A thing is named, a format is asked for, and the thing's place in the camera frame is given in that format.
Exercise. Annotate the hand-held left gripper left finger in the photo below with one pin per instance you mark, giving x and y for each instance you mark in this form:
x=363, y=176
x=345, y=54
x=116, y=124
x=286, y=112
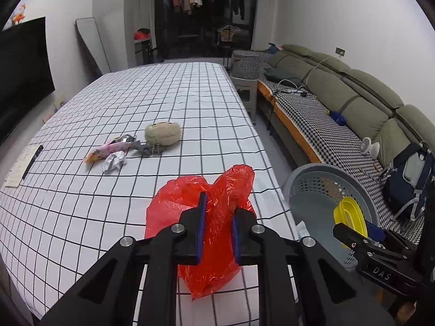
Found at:
x=203, y=231

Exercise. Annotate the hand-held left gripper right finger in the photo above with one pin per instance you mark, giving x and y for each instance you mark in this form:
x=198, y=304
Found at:
x=236, y=241

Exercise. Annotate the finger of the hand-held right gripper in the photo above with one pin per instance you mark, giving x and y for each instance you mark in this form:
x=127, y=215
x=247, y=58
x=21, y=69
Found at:
x=375, y=232
x=350, y=234

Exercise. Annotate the yellow plastic container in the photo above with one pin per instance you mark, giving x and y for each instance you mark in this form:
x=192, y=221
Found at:
x=350, y=214

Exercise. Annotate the red plastic bag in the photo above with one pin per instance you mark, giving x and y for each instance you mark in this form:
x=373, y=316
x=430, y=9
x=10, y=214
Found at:
x=217, y=193

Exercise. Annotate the grey perforated laundry basket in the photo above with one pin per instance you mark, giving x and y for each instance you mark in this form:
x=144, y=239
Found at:
x=316, y=197

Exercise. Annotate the dark blue backpack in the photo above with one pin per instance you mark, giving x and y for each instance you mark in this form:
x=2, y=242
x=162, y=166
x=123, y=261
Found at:
x=407, y=180

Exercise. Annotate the small white fan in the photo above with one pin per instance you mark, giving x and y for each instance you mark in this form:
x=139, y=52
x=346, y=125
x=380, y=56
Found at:
x=372, y=147

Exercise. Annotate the grey wrapper scrap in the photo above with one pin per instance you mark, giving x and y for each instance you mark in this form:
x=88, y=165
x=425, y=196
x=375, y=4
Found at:
x=141, y=147

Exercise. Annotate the crumpled silver foil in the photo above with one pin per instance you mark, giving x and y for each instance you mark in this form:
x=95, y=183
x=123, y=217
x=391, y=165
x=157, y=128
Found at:
x=115, y=163

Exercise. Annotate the small blue cloth item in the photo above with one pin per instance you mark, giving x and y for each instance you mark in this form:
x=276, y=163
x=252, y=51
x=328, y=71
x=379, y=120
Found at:
x=337, y=117

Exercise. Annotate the pink snack wrapper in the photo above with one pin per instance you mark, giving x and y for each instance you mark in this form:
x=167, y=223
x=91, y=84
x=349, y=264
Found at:
x=112, y=147

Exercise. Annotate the olive green sofa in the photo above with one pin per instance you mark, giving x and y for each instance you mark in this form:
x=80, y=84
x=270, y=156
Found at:
x=360, y=98

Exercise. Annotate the grey side table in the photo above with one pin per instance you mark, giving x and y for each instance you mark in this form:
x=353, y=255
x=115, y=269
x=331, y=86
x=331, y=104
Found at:
x=249, y=91

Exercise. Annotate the black power strip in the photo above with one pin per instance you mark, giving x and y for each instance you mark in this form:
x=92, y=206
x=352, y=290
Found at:
x=299, y=92

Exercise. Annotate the dark grey cushion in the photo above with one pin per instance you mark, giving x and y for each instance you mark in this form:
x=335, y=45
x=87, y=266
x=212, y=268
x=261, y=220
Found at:
x=278, y=74

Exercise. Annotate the houndstooth stool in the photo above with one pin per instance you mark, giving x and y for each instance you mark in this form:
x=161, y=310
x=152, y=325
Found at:
x=246, y=62

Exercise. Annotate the black pen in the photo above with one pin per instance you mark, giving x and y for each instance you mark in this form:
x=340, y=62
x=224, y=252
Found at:
x=32, y=161

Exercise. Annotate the white paper sheet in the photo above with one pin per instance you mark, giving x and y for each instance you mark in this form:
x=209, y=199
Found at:
x=18, y=169

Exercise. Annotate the red item on shelf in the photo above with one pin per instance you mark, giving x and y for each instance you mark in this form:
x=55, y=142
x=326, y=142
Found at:
x=142, y=35

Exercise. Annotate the leaning frameless mirror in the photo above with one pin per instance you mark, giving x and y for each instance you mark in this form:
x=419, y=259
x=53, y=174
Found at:
x=91, y=44

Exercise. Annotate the black television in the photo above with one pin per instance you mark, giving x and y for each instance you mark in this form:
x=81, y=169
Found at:
x=20, y=74

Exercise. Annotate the orange and white plush toy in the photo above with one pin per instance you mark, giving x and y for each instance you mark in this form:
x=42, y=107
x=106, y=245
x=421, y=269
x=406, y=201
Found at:
x=19, y=15

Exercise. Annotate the wall socket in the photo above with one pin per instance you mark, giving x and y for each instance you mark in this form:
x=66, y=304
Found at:
x=341, y=51

